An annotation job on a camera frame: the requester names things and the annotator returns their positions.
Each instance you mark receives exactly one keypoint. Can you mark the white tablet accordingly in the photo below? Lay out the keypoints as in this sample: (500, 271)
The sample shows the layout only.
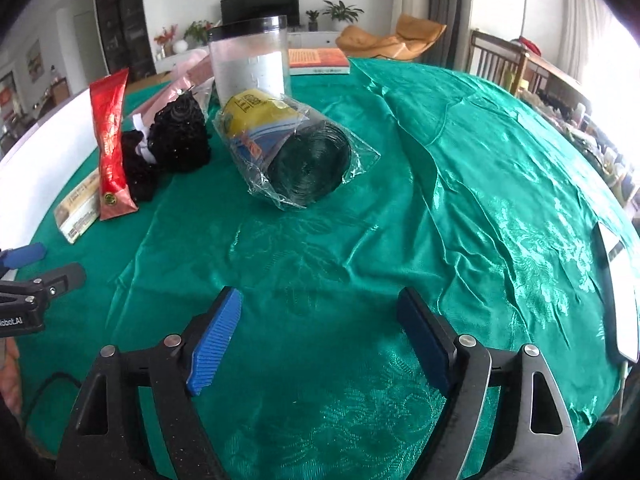
(625, 300)

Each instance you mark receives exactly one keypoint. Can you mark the white foam board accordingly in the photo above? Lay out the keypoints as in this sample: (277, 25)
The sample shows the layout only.
(45, 140)

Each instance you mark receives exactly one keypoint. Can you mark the white sheer curtain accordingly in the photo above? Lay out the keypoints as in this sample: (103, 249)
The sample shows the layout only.
(585, 25)

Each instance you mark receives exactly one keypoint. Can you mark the red flowers in vase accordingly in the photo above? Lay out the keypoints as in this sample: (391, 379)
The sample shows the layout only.
(165, 37)

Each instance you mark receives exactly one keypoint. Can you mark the red foil packet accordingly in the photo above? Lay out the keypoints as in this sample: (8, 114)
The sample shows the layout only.
(110, 150)

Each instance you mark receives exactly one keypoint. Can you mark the person's left hand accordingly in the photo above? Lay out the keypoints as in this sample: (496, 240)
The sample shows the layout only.
(7, 380)

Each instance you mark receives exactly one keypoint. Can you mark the black television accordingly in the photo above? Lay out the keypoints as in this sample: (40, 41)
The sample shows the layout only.
(260, 5)

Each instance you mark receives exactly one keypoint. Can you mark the packaged dark trash bag roll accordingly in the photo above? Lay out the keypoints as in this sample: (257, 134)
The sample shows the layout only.
(300, 155)

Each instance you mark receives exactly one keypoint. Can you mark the green leafy houseplant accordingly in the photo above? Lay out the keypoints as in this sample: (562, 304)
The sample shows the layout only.
(197, 30)

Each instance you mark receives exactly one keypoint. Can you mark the wooden dining table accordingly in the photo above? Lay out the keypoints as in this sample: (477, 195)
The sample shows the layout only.
(550, 72)

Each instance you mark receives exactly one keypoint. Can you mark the pink bags bundle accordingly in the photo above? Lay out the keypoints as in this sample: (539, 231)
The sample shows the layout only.
(170, 85)

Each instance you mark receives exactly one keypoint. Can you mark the clear plastic jar black lid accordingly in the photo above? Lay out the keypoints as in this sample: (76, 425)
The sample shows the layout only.
(250, 65)

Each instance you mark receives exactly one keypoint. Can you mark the large potted plant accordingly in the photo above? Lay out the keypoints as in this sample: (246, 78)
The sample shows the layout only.
(342, 10)

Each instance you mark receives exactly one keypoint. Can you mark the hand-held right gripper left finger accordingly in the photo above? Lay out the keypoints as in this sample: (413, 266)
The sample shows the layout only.
(215, 335)

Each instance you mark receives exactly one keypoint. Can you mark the white television cabinet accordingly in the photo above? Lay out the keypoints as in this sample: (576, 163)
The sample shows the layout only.
(320, 39)

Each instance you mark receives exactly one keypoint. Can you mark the tall dark display cabinet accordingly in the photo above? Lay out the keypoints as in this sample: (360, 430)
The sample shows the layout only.
(125, 20)

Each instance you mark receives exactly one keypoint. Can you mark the small potted plant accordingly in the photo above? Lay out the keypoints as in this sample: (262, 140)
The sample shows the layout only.
(313, 19)

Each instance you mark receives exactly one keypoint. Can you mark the grey curtain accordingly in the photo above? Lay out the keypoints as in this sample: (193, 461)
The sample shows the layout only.
(447, 0)

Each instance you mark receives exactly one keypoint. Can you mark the small black mesh bath puff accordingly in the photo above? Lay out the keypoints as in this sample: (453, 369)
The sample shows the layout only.
(137, 175)

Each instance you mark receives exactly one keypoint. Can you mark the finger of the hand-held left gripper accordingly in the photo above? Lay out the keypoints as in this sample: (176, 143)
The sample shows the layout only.
(60, 277)
(25, 255)

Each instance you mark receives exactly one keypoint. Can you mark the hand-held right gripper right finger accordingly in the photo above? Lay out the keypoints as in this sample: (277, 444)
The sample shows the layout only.
(425, 340)

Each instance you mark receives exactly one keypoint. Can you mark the orange lounge chair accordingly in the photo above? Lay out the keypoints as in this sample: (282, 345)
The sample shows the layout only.
(410, 35)

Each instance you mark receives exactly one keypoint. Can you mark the green satin tablecloth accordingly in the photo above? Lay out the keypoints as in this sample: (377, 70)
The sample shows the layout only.
(350, 210)

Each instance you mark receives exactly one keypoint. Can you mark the dark wooden chair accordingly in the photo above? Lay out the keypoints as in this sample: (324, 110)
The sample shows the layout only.
(495, 60)

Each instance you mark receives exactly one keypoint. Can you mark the large black mesh bath puff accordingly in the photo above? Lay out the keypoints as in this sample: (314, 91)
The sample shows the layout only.
(180, 135)

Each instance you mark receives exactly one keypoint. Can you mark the clear bag of sticks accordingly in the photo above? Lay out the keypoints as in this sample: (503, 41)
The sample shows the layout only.
(75, 215)

